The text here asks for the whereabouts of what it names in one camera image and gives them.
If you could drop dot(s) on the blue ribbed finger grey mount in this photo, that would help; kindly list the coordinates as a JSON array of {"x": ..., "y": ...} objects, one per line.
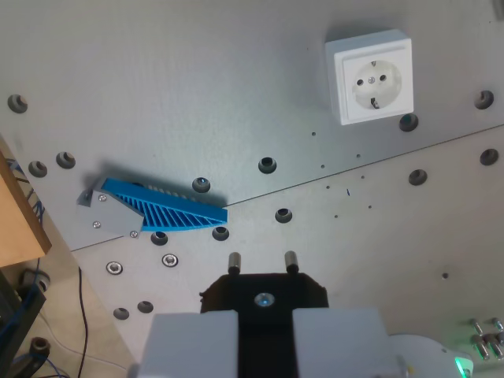
[{"x": 165, "y": 210}]

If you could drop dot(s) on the white wall socket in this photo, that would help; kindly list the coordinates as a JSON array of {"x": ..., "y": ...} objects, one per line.
[{"x": 370, "y": 78}]

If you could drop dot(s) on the black metal frame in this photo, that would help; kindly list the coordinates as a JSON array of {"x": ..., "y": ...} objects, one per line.
[{"x": 23, "y": 311}]

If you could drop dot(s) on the black two-pin power plug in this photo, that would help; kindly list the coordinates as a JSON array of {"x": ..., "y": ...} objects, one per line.
[{"x": 265, "y": 287}]

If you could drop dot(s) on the silver bolt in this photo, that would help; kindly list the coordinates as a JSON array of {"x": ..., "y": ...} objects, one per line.
[
  {"x": 482, "y": 345},
  {"x": 495, "y": 345},
  {"x": 497, "y": 325},
  {"x": 476, "y": 327}
]

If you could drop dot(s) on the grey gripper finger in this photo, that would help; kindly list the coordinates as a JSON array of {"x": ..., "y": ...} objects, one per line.
[
  {"x": 189, "y": 346},
  {"x": 338, "y": 342}
]

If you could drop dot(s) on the silver screw with washer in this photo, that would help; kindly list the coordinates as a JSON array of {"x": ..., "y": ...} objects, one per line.
[
  {"x": 170, "y": 260},
  {"x": 114, "y": 268}
]

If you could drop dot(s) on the wooden board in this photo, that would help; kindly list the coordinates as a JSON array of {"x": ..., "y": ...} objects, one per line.
[{"x": 17, "y": 220}]

